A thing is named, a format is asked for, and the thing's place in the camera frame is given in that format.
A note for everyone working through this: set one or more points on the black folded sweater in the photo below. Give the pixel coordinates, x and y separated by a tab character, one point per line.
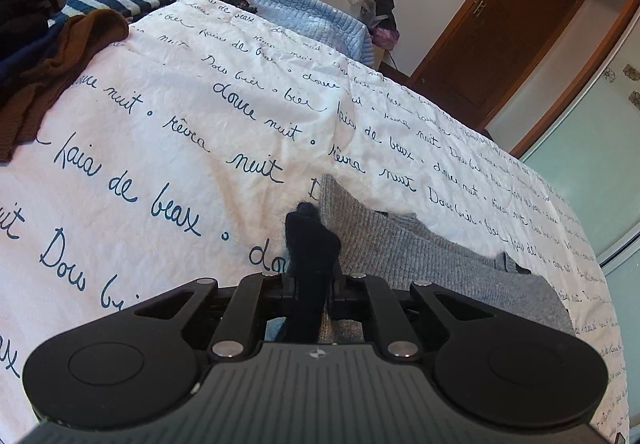
20	19

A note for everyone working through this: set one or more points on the grey knit sweater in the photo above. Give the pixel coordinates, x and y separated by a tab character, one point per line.
425	254

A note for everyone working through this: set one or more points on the dark navy sock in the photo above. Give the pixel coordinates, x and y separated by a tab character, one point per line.
310	264

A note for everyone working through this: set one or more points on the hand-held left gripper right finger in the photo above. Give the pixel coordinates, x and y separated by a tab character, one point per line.
380	309

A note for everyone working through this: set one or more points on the light blue quilted blanket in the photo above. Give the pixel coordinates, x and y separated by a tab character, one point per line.
300	9

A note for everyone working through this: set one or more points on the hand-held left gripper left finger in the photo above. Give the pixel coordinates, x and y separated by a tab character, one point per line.
245	304

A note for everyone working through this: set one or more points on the white script-printed blanket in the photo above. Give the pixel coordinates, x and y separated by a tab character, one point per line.
200	124

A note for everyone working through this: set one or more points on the frosted glass sliding door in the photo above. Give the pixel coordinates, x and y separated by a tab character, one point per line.
575	149

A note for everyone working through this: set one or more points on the brown wooden door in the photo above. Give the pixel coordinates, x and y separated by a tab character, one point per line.
515	14

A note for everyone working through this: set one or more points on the purple bag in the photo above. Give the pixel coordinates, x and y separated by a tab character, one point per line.
386	38

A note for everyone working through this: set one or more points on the blue folded sweater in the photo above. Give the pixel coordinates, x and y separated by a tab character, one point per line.
25	61

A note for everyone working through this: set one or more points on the brown garment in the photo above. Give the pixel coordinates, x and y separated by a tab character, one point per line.
75	49

